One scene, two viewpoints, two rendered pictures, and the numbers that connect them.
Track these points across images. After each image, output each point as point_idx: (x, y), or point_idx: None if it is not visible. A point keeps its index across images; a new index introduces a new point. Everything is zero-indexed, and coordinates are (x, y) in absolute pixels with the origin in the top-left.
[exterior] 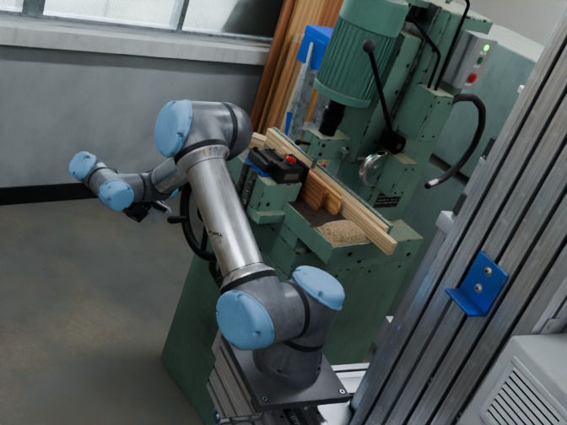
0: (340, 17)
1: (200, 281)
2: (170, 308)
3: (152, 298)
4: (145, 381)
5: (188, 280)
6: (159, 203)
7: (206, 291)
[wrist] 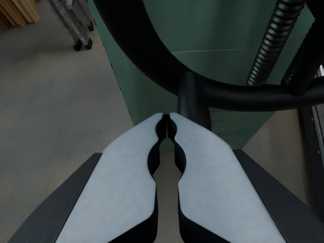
0: None
1: (154, 101)
2: (95, 119)
3: (79, 128)
4: (164, 175)
5: (133, 109)
6: (257, 216)
7: (171, 101)
